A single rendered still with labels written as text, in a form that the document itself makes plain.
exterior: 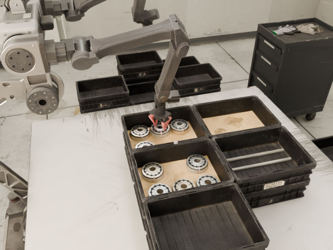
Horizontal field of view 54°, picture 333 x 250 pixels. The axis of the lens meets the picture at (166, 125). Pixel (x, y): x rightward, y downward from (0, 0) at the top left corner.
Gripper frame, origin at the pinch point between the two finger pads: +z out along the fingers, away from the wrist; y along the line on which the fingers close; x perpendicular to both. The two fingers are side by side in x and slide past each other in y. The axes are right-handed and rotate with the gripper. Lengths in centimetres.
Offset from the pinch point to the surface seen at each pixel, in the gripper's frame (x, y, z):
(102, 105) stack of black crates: -30, 82, 37
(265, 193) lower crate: 3, -64, 6
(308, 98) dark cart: -173, -36, 57
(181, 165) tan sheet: 13.9, -24.4, 3.7
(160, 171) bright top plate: 25.9, -20.8, 0.8
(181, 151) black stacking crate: 10.7, -21.9, -2.0
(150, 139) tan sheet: 8.1, -0.1, 4.0
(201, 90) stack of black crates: -98, 34, 38
